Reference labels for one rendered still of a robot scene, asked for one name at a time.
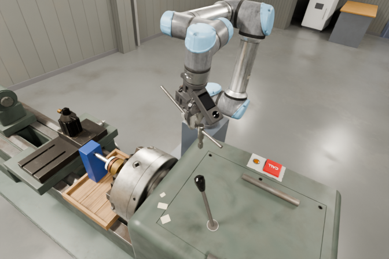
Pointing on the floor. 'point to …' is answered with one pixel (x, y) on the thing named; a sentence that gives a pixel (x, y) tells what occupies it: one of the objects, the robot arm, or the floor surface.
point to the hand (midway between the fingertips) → (194, 128)
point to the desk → (352, 23)
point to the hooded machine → (323, 2)
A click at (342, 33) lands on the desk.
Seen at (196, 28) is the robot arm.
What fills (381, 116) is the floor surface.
